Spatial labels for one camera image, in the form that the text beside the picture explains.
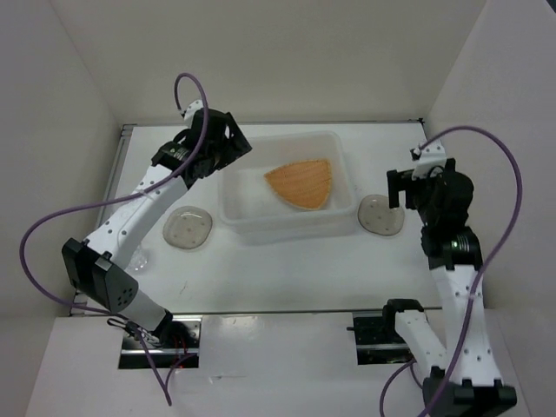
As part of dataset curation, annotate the woven bamboo fan tray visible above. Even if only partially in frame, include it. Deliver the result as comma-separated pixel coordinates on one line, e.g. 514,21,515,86
263,159,333,211

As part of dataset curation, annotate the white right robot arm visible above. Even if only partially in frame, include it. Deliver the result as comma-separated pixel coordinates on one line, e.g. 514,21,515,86
381,144,517,416

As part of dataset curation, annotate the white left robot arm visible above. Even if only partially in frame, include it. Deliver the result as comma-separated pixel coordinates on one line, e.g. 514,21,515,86
62,109,252,348

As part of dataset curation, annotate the translucent plastic bin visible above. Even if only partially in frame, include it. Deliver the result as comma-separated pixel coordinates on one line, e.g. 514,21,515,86
218,131,358,244

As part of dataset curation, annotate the clear glass cup front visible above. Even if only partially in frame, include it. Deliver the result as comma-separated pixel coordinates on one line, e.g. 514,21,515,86
126,245,149,274

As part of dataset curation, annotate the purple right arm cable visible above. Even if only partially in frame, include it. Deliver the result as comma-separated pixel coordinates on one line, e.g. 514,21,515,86
380,126,523,417

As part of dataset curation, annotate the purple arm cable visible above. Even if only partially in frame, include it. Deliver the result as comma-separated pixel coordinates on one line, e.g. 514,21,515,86
19,72,212,407
380,126,523,417

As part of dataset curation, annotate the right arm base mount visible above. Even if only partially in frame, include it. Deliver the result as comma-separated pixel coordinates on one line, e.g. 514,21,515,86
347,311,413,366

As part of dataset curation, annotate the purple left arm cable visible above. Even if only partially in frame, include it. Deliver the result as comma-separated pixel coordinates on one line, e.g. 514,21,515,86
19,72,212,407

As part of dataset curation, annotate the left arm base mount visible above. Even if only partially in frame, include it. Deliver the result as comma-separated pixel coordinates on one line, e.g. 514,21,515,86
107,314,202,370

